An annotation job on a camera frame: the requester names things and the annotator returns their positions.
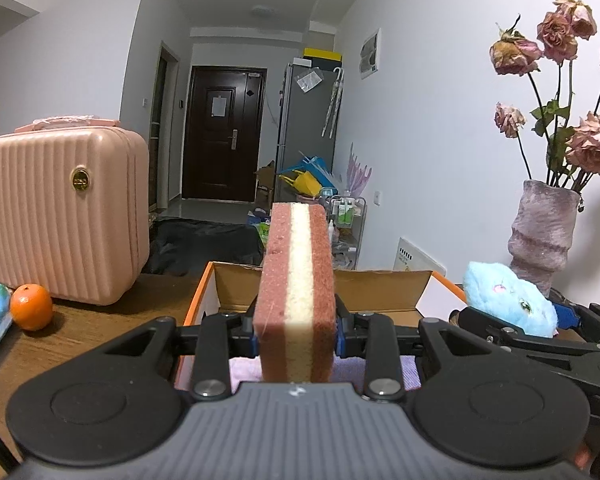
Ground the dark brown entrance door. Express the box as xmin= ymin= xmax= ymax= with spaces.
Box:
xmin=182 ymin=65 xmax=268 ymax=203

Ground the white trolley with bottles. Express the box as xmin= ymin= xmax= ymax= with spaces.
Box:
xmin=325 ymin=195 xmax=368 ymax=271

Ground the purple towel cloth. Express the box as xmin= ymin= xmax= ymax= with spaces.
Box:
xmin=230 ymin=355 xmax=421 ymax=393

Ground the yellow bag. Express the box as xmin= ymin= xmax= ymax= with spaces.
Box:
xmin=292 ymin=170 xmax=323 ymax=198

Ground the white board panel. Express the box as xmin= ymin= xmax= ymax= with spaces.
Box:
xmin=394 ymin=236 xmax=447 ymax=278

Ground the grey refrigerator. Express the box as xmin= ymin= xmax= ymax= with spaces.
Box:
xmin=275 ymin=62 xmax=343 ymax=201

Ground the clear folded umbrella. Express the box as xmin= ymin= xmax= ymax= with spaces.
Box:
xmin=332 ymin=66 xmax=345 ymax=136
xmin=322 ymin=67 xmax=340 ymax=138

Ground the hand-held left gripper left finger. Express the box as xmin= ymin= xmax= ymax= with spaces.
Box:
xmin=102 ymin=311 xmax=258 ymax=402

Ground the yellow box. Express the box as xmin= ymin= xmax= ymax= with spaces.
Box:
xmin=303 ymin=47 xmax=342 ymax=68

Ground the grey interior door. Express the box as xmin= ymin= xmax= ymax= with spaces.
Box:
xmin=150 ymin=42 xmax=181 ymax=211

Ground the pink ceramic vase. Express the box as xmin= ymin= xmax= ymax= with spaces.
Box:
xmin=508 ymin=180 xmax=583 ymax=297

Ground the green packet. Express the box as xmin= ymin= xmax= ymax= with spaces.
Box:
xmin=247 ymin=210 xmax=273 ymax=248

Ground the light blue plush toy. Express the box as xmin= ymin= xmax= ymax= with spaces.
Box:
xmin=462 ymin=261 xmax=559 ymax=337

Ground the orange fruit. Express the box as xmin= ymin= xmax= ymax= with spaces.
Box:
xmin=10 ymin=283 xmax=54 ymax=332

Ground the orange cardboard box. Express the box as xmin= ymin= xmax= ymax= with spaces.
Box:
xmin=174 ymin=260 xmax=468 ymax=392

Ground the bunch of dried pink roses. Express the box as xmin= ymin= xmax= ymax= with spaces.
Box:
xmin=489 ymin=0 xmax=600 ymax=193

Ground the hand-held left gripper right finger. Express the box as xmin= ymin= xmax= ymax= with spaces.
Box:
xmin=334 ymin=310 xmax=491 ymax=402

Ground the flat pink packet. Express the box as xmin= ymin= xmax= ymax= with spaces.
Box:
xmin=15 ymin=115 xmax=122 ymax=133

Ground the blue bag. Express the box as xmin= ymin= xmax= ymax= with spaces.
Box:
xmin=287 ymin=152 xmax=341 ymax=191

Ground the pink ribbed suitcase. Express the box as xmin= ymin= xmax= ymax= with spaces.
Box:
xmin=0 ymin=126 xmax=151 ymax=306

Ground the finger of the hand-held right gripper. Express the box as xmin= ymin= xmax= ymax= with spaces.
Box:
xmin=550 ymin=287 xmax=600 ymax=343
xmin=450 ymin=306 xmax=600 ymax=361

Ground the pink and cream layered sponge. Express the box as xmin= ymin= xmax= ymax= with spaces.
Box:
xmin=253 ymin=202 xmax=337 ymax=383

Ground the dark cloth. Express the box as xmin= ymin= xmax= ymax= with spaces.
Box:
xmin=145 ymin=217 xmax=266 ymax=276

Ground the brown cardboard carton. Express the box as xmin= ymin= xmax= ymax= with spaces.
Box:
xmin=255 ymin=160 xmax=277 ymax=211

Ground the clear plastic bag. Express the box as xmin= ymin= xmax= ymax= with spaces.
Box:
xmin=296 ymin=71 xmax=325 ymax=93

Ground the white wall panel box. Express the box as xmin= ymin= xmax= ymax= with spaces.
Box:
xmin=358 ymin=28 xmax=382 ymax=80

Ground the purple feather wall decoration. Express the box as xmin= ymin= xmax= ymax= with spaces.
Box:
xmin=345 ymin=142 xmax=373 ymax=198

